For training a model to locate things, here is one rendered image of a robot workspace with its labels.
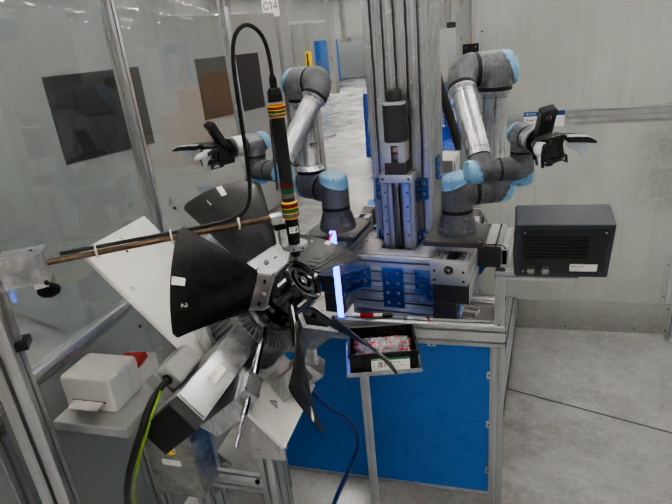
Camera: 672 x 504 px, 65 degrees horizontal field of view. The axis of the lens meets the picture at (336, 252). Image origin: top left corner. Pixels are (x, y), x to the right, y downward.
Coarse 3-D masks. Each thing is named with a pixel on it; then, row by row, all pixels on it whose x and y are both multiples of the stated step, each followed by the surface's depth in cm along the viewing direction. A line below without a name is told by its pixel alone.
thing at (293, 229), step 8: (272, 80) 123; (272, 88) 123; (272, 96) 123; (280, 96) 124; (288, 224) 135; (296, 224) 136; (288, 232) 136; (296, 232) 136; (288, 240) 138; (296, 240) 137; (296, 256) 139
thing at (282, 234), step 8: (272, 216) 134; (280, 216) 134; (272, 224) 134; (280, 224) 134; (280, 232) 135; (280, 240) 136; (304, 240) 140; (288, 248) 136; (296, 248) 136; (304, 248) 137
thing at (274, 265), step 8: (272, 248) 137; (256, 256) 136; (264, 256) 136; (272, 256) 136; (280, 256) 136; (248, 264) 135; (256, 264) 135; (272, 264) 135; (280, 264) 135; (264, 272) 134; (272, 272) 134
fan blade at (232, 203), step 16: (208, 192) 141; (240, 192) 143; (256, 192) 145; (192, 208) 137; (208, 208) 138; (224, 208) 139; (240, 208) 140; (256, 208) 142; (224, 224) 138; (256, 224) 139; (224, 240) 136; (240, 240) 137; (256, 240) 137; (272, 240) 137; (240, 256) 135
